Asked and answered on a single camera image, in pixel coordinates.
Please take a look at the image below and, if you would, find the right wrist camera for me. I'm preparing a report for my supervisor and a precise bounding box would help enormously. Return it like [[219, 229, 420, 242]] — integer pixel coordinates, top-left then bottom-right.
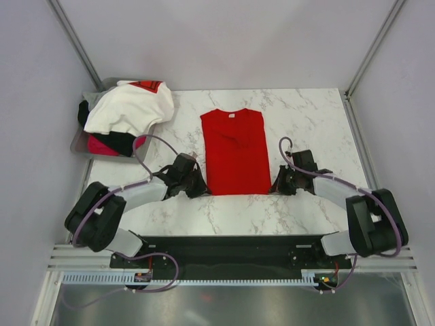
[[286, 149, 318, 172]]

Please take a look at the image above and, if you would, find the pink t-shirt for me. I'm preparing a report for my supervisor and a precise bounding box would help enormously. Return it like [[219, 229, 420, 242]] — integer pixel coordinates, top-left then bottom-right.
[[86, 134, 148, 158]]

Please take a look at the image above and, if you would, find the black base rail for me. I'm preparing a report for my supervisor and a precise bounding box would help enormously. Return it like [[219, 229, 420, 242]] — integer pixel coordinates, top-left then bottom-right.
[[110, 235, 351, 281]]

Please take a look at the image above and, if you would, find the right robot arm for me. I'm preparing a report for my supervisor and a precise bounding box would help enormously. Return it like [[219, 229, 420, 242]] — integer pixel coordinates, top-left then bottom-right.
[[269, 165, 408, 268]]

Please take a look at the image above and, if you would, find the grey t-shirt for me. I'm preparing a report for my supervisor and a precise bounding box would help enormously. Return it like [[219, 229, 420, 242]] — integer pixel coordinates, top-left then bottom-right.
[[82, 88, 111, 111]]

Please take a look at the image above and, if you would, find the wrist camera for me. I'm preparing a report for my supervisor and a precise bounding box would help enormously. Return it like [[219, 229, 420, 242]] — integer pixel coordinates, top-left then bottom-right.
[[286, 149, 318, 172], [173, 153, 196, 175]]

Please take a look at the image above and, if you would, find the aluminium frame post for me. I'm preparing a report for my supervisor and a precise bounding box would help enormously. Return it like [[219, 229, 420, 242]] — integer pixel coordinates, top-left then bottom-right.
[[343, 0, 407, 99], [47, 0, 105, 90]]

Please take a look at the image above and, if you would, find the clear plastic bin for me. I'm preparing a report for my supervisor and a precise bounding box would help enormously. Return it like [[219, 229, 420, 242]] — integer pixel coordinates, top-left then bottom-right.
[[70, 77, 152, 164]]

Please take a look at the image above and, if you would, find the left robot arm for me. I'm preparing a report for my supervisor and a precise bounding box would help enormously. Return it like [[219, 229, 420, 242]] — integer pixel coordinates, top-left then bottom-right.
[[65, 163, 211, 267]]

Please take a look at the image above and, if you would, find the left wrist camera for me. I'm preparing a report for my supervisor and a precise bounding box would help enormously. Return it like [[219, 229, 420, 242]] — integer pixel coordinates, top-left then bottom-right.
[[173, 153, 196, 175]]

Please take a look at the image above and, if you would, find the left aluminium frame post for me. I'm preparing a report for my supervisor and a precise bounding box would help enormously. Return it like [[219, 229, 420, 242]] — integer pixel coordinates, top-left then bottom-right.
[[47, 0, 105, 90]]

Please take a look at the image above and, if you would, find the right aluminium frame post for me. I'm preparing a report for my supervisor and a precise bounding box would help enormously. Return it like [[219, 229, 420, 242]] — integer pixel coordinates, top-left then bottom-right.
[[343, 0, 407, 99]]

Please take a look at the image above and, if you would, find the white cable duct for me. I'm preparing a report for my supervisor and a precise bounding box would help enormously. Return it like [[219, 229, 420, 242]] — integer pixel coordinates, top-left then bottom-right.
[[63, 268, 336, 286]]

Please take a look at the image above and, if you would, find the black t-shirt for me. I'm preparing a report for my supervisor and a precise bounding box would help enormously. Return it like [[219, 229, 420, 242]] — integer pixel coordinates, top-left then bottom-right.
[[76, 100, 135, 157]]

